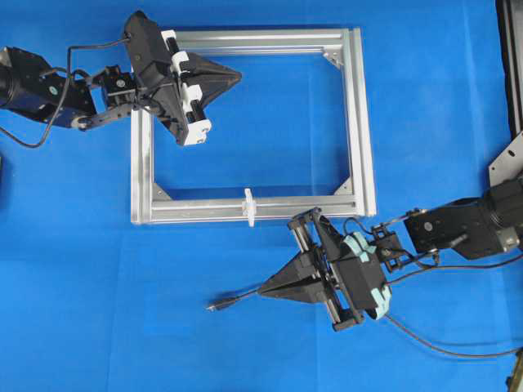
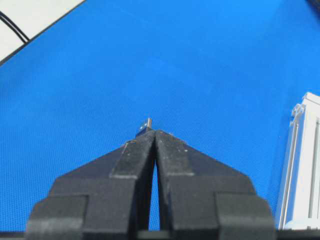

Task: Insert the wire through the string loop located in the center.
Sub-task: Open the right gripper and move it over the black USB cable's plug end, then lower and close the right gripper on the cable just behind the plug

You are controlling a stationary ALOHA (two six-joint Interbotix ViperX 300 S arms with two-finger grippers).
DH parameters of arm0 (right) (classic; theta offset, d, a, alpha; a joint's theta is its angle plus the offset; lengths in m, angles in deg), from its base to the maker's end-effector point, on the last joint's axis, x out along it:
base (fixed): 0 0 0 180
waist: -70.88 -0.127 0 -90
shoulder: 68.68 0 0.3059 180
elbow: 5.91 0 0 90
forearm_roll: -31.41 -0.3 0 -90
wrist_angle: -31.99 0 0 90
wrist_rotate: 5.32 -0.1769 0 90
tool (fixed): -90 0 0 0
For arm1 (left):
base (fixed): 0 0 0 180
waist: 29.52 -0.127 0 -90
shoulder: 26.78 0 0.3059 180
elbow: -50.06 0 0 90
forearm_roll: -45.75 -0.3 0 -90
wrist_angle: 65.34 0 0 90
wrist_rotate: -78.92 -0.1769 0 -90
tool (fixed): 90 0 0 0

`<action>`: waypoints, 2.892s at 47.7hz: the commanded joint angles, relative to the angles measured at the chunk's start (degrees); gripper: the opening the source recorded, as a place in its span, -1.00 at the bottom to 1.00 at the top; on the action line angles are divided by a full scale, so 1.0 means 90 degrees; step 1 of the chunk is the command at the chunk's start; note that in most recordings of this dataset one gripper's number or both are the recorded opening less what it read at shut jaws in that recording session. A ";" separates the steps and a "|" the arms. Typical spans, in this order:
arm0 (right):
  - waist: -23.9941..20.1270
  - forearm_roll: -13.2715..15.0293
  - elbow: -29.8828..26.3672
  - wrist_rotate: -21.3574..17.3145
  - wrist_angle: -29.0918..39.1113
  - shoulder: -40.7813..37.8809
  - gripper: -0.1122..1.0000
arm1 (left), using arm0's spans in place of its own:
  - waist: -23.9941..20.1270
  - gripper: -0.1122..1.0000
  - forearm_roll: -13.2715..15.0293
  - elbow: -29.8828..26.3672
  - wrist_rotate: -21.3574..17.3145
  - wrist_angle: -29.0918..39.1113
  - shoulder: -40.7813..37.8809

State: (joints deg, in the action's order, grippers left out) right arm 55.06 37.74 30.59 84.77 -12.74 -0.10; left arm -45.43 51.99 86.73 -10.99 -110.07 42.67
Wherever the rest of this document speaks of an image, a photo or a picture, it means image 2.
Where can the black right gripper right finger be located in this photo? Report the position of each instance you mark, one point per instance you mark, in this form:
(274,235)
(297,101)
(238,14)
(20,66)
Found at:
(201,198)

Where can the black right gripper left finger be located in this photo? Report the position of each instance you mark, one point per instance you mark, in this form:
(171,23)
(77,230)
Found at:
(105,199)

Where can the blue table mat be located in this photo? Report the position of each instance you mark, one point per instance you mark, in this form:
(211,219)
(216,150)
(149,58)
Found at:
(222,75)

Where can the aluminium extrusion frame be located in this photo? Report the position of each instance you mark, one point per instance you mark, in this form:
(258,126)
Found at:
(298,204)

